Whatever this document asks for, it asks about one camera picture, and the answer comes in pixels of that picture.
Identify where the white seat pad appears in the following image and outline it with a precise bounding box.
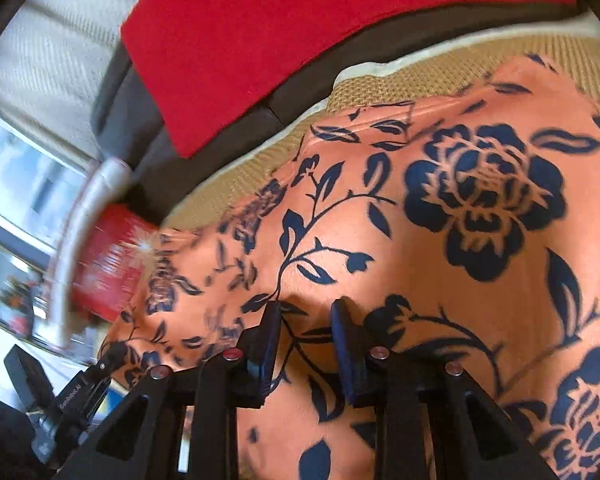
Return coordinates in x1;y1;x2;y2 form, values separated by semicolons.
260;10;600;153

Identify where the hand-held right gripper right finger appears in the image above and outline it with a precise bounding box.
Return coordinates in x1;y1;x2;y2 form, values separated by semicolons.
330;299;551;480

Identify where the dark brown leather sofa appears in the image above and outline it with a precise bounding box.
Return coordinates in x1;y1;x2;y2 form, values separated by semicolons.
92;0;598;221

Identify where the white textured curtain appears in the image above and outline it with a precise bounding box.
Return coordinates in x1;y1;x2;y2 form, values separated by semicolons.
0;0;171;136

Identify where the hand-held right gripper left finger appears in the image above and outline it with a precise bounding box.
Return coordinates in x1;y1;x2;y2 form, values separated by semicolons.
62;301;284;480

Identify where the white cushion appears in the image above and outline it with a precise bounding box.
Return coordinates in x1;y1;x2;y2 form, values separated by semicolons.
47;157;133;351

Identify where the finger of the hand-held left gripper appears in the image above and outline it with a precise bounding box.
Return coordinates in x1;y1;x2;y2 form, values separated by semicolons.
82;344;127;387

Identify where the red gift bag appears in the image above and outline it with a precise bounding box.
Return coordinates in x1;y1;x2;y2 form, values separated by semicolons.
72;204;163;323

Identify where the window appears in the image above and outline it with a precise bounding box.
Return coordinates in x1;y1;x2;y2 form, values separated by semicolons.
0;112;96;346

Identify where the red cloth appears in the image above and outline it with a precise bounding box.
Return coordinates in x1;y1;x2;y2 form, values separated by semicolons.
120;0;578;158

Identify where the tan woven mat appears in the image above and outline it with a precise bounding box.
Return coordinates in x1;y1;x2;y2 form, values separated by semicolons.
165;35;600;233

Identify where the orange floral garment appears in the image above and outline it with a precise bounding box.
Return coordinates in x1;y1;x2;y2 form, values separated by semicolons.
97;55;600;480

